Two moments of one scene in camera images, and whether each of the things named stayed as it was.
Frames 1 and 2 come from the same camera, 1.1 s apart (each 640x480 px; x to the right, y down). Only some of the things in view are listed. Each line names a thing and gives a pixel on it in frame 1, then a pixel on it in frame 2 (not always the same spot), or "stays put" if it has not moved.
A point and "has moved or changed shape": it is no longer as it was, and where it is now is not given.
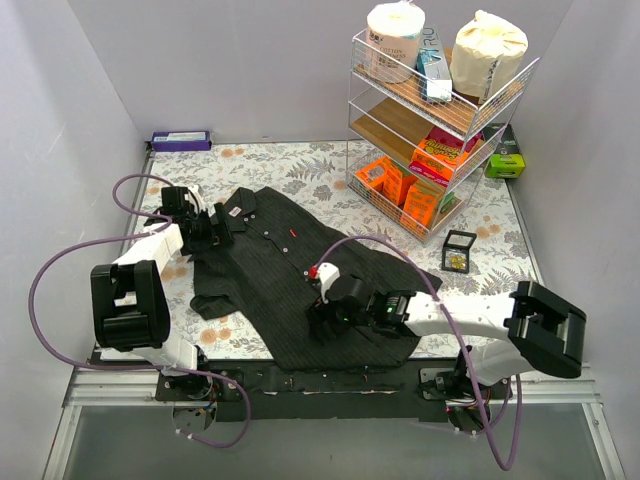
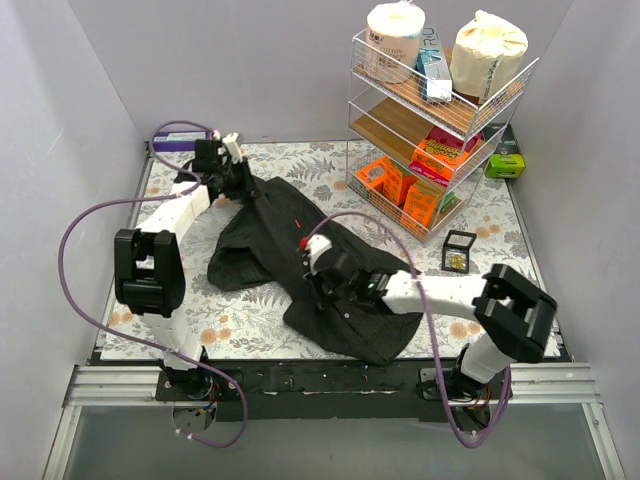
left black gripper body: [216, 229] -> [239, 181]
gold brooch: [457, 262] stays put
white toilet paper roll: [393, 41] stays put
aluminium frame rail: [102, 388] stays put
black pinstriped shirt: [261, 281] has moved or changed shape
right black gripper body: [320, 317] -> [320, 279]
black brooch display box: [455, 255] stays put
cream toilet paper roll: [487, 56] stays put
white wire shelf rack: [415, 146] stays put
